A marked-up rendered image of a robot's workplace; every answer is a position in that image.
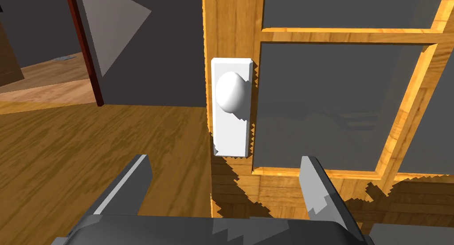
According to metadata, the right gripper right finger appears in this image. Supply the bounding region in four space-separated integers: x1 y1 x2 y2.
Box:
298 155 360 233

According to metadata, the white door knob with plate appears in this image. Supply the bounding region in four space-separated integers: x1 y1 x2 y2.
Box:
211 57 254 158

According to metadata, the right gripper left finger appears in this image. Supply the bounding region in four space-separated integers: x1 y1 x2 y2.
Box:
88 154 154 217

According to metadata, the wooden door with grey panels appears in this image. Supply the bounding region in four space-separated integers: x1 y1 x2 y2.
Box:
201 0 454 235

